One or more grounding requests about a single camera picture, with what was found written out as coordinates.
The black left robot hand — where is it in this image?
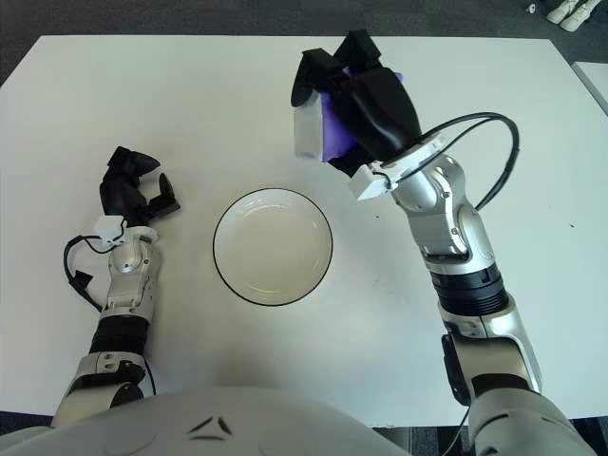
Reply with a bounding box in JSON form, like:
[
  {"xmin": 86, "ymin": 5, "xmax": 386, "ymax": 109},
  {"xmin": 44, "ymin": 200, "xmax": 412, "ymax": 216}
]
[{"xmin": 99, "ymin": 146, "xmax": 182, "ymax": 229}]

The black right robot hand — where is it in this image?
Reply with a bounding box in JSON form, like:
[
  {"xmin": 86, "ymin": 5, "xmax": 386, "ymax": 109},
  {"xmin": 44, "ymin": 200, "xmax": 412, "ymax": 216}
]
[{"xmin": 290, "ymin": 29, "xmax": 424, "ymax": 180}]

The purple tissue paper pack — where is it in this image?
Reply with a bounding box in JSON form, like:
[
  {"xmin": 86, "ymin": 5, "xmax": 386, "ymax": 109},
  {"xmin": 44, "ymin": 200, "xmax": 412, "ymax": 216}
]
[{"xmin": 292, "ymin": 66, "xmax": 408, "ymax": 165}]

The white plate with black rim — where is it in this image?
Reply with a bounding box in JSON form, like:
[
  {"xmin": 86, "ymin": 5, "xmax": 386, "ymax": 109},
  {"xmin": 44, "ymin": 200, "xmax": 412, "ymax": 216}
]
[{"xmin": 212, "ymin": 188, "xmax": 333, "ymax": 306}]

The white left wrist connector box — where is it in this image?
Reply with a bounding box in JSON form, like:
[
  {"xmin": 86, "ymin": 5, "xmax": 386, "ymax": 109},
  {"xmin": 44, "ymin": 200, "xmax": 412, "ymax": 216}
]
[{"xmin": 93, "ymin": 216, "xmax": 125, "ymax": 246}]

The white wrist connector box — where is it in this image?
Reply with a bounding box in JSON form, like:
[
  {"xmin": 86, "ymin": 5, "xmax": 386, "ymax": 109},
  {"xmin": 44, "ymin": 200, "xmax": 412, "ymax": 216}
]
[
  {"xmin": 93, "ymin": 216, "xmax": 125, "ymax": 246},
  {"xmin": 349, "ymin": 163, "xmax": 398, "ymax": 201}
]

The white right wrist connector box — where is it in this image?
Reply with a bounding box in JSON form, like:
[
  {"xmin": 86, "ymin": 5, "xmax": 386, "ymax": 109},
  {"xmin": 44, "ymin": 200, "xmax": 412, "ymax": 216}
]
[{"xmin": 349, "ymin": 163, "xmax": 398, "ymax": 201}]

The white shoe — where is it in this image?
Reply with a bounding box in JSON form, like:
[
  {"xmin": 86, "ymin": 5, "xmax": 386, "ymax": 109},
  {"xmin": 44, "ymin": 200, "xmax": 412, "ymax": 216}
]
[
  {"xmin": 545, "ymin": 0, "xmax": 577, "ymax": 24},
  {"xmin": 559, "ymin": 0, "xmax": 598, "ymax": 33}
]

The white side table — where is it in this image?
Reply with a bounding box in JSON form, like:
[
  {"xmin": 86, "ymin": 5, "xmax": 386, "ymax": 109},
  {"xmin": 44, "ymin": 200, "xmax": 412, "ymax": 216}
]
[{"xmin": 572, "ymin": 60, "xmax": 608, "ymax": 118}]

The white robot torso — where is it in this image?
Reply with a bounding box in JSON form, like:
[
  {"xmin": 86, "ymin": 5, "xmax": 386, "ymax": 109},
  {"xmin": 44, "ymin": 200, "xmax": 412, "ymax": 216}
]
[{"xmin": 0, "ymin": 385, "xmax": 395, "ymax": 456}]

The black table leg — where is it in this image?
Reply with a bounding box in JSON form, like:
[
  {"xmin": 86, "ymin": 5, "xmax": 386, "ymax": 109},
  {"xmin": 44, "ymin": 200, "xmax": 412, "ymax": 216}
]
[
  {"xmin": 445, "ymin": 425, "xmax": 465, "ymax": 456},
  {"xmin": 574, "ymin": 417, "xmax": 602, "ymax": 456}
]

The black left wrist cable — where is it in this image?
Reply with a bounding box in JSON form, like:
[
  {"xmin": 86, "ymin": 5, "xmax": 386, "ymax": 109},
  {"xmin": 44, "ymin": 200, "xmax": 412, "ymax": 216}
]
[{"xmin": 64, "ymin": 236, "xmax": 120, "ymax": 313}]

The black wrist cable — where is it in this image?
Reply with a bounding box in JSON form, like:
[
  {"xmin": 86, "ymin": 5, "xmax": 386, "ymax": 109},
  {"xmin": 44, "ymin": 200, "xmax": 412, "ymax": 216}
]
[
  {"xmin": 64, "ymin": 236, "xmax": 120, "ymax": 313},
  {"xmin": 384, "ymin": 111, "xmax": 521, "ymax": 213}
]

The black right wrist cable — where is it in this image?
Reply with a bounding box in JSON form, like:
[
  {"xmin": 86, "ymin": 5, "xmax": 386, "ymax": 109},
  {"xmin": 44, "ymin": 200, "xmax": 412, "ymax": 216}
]
[{"xmin": 384, "ymin": 111, "xmax": 521, "ymax": 213}]

